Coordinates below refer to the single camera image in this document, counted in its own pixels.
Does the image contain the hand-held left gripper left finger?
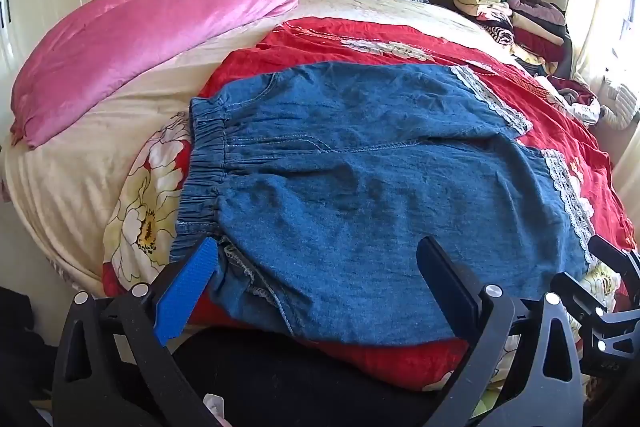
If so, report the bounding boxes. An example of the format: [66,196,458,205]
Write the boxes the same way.
[52,237,223,427]

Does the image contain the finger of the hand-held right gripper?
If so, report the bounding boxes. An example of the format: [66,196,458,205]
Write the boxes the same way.
[550,272,618,333]
[588,234,640,283]

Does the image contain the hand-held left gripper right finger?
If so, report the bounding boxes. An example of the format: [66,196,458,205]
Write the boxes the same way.
[416,234,586,427]

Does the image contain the blue denim pants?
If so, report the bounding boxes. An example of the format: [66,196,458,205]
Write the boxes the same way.
[169,61,601,348]

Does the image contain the black cloth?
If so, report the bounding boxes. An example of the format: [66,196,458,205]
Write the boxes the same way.
[170,327,481,427]

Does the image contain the white quilted garment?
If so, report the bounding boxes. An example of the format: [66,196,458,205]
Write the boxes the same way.
[597,74,640,130]

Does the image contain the crumpled red white clothes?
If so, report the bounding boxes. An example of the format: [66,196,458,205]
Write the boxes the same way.
[547,77,601,125]

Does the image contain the cream bed sheet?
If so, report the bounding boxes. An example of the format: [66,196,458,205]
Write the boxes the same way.
[0,0,506,298]

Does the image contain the dark furniture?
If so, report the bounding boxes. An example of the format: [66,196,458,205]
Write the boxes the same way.
[0,286,63,427]

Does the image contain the pile of folded clothes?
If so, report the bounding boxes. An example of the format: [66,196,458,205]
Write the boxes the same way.
[452,0,573,78]

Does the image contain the pink quilt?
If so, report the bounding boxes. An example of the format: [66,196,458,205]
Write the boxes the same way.
[10,0,301,150]

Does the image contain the red floral blanket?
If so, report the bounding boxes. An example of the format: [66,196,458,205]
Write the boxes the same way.
[102,17,638,393]

